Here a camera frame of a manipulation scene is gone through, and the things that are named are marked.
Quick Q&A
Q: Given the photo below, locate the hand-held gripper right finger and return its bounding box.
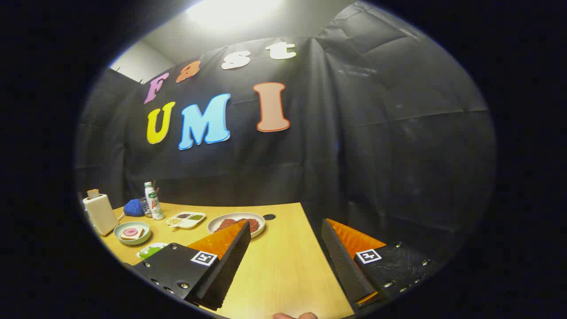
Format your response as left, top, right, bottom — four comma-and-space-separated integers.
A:
321, 218, 441, 311

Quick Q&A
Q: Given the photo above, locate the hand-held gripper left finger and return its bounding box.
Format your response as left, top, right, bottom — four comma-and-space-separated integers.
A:
131, 219, 252, 311

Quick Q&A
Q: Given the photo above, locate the white meat plate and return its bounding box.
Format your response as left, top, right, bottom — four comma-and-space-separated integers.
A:
207, 212, 266, 239

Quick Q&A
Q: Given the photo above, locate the white divided bean dish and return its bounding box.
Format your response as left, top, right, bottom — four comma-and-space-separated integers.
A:
166, 212, 206, 230

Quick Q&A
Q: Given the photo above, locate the small white dish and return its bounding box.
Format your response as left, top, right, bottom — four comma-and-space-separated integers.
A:
136, 242, 169, 261

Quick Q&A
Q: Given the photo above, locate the white drink bottle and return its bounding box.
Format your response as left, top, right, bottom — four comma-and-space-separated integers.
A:
144, 182, 164, 221

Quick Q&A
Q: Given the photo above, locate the pale green plate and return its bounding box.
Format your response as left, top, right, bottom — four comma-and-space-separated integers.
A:
114, 222, 151, 245

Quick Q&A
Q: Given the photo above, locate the blue cloth mitt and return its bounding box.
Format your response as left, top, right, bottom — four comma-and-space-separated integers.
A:
123, 199, 145, 217

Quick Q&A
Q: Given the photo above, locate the black backdrop cloth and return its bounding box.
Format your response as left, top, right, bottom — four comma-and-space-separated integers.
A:
75, 2, 497, 266

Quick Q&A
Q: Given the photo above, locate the white toaster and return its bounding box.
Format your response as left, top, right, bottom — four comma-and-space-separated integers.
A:
83, 194, 119, 236

